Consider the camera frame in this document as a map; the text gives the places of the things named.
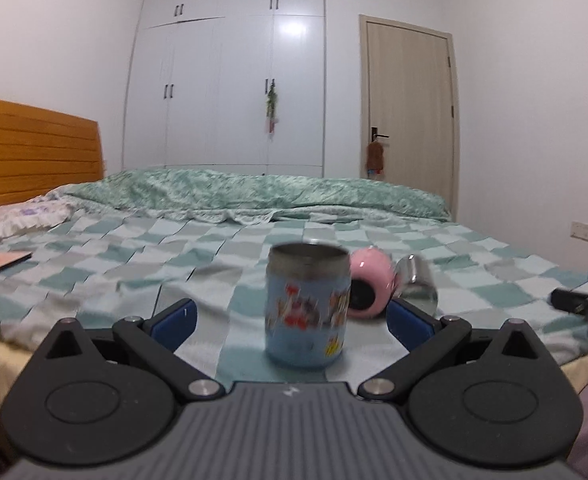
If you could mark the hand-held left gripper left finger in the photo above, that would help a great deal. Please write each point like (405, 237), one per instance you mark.
(176, 324)

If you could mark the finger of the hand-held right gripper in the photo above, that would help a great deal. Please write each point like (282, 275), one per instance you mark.
(571, 300)

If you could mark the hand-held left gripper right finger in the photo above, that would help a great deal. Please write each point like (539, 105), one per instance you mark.
(407, 327)

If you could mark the light blue printed cup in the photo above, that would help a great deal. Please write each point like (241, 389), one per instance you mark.
(306, 310)

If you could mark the silver metal cup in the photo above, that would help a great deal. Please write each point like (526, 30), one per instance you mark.
(416, 280)

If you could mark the pink round cup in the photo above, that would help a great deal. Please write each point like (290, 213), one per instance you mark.
(371, 272)

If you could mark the checkered bedsheet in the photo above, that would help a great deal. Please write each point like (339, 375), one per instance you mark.
(124, 260)

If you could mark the green patterned quilt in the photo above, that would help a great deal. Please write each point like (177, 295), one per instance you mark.
(254, 195)

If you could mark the brown plush toy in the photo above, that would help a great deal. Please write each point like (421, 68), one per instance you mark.
(375, 157)

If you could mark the purple floral pillow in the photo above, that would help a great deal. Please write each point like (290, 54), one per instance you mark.
(14, 217)

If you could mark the light wooden door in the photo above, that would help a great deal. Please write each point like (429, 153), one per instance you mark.
(408, 105)

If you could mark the orange wooden headboard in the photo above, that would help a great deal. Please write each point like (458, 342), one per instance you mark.
(29, 155)

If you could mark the green hanging plant charm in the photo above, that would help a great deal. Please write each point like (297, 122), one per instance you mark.
(271, 105)

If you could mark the white wardrobe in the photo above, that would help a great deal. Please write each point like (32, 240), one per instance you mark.
(229, 70)

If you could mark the white wall socket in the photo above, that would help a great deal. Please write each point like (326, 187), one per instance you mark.
(587, 233)

